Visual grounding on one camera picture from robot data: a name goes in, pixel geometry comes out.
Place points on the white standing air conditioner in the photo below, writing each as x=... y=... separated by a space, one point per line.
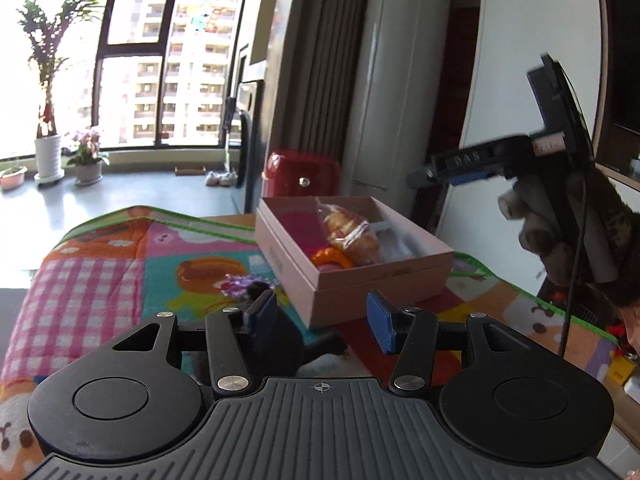
x=400 y=85

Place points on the dark wooden cabinet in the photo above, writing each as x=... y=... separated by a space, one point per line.
x=622 y=60

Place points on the colourful window sticker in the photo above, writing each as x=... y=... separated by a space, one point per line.
x=205 y=16

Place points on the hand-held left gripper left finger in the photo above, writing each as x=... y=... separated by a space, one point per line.
x=262 y=317

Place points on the pink cardboard box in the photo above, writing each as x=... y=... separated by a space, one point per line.
x=380 y=285

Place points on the black plush toy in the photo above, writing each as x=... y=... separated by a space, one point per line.
x=287 y=340

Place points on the colourful play mat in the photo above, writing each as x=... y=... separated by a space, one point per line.
x=100 y=280

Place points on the orange plastic cup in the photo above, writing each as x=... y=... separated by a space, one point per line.
x=332 y=257

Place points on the tall plant in white pot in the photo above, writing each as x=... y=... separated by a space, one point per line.
x=48 y=155

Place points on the croissant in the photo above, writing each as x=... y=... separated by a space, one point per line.
x=352 y=235

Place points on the grey curtain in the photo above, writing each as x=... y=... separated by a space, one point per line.
x=320 y=60

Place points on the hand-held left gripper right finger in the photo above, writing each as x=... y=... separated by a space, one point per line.
x=382 y=322

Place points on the flowering plant in pot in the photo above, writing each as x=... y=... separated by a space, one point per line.
x=87 y=170

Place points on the pair of white slippers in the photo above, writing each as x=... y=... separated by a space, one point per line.
x=222 y=178

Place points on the flat brown cardboard tray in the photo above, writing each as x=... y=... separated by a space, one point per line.
x=190 y=170

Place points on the dark standing frame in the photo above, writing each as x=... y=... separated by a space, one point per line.
x=245 y=150

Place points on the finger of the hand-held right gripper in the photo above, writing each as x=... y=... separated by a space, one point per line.
x=470 y=176

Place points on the person's right hand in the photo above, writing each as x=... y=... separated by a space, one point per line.
x=542 y=232

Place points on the small white planter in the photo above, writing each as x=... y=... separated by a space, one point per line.
x=12 y=179

